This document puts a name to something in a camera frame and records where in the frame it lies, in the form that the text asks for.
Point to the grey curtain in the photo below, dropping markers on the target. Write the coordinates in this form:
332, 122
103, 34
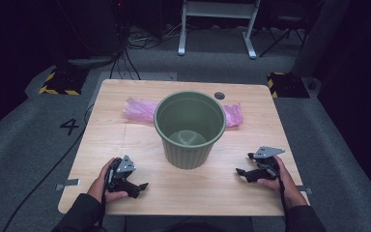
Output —
322, 35

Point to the pink plastic bag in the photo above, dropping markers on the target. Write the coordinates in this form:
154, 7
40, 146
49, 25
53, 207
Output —
138, 111

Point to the person's right hand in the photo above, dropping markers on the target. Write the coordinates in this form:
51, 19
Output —
288, 190

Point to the grey round table grommet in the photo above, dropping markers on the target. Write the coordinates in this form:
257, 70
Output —
219, 95

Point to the grey tape strip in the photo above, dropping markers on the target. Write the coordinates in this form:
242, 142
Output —
68, 183
306, 190

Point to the yellow black striped base plate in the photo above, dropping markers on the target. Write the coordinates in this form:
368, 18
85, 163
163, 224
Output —
288, 85
62, 82

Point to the green ribbed trash bin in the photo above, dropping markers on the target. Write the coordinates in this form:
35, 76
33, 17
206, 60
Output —
190, 151

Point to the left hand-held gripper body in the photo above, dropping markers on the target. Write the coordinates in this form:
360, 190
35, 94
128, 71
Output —
122, 180

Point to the white metal stand frame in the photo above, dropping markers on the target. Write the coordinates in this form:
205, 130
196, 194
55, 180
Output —
215, 9

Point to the black equipment stand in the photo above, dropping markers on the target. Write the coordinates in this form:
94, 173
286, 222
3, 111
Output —
90, 29

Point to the person's left hand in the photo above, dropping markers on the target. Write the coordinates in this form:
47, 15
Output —
98, 188

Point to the black tripod stand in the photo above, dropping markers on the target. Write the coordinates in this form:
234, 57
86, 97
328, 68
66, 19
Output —
285, 32

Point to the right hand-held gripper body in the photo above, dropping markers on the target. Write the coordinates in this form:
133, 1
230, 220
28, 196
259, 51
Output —
267, 166

